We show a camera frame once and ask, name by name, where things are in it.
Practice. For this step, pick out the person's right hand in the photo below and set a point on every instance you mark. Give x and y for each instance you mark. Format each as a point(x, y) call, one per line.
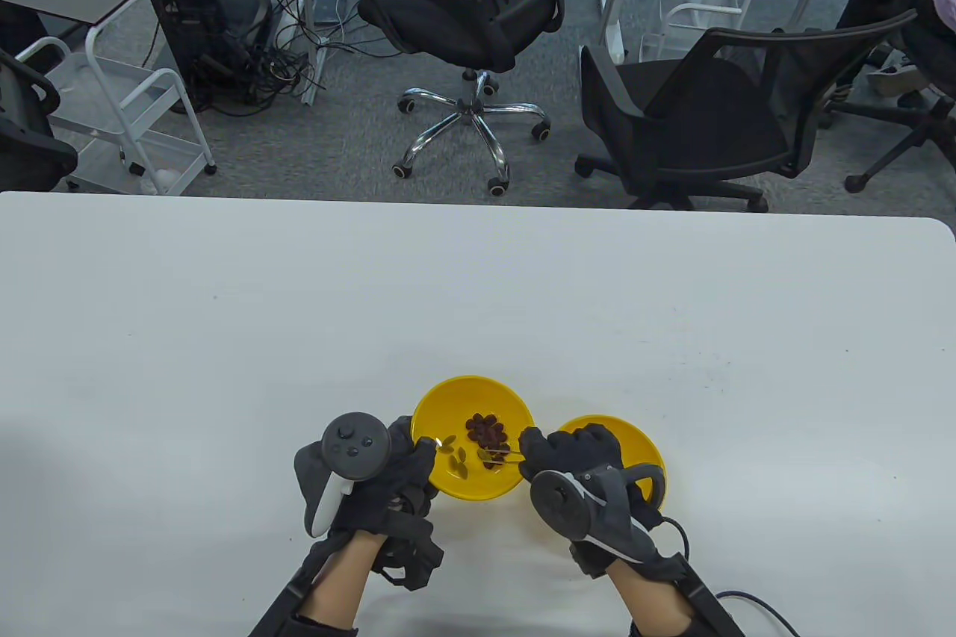
point(582, 450)

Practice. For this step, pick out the person's left hand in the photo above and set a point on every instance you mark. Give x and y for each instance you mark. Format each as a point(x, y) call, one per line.
point(396, 476)

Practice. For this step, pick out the grey hand controller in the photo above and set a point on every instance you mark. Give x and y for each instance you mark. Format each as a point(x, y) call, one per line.
point(355, 443)
point(560, 499)

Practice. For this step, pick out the yellow plastic bowl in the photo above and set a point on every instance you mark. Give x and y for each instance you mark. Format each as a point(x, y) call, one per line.
point(463, 398)
point(642, 435)

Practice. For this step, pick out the thin metal tweezers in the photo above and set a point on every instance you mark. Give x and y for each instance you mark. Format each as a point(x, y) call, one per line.
point(508, 453)

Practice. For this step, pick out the pile of dark brown raisins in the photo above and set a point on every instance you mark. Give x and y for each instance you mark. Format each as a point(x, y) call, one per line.
point(485, 432)

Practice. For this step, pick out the person's left forearm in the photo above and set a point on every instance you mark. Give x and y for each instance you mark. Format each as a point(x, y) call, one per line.
point(340, 581)

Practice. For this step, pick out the person's right forearm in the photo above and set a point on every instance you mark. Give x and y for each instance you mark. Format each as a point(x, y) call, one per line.
point(657, 607)

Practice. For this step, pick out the black mesh office chair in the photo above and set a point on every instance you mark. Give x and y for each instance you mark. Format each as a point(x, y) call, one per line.
point(694, 114)

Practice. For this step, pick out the black office chair chrome base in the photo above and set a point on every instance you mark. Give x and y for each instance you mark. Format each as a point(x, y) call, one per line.
point(463, 17)

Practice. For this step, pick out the white utility cart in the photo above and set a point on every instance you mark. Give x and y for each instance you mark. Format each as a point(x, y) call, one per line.
point(702, 8)
point(97, 92)

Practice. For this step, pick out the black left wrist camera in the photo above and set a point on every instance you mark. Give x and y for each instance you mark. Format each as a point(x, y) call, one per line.
point(414, 558)

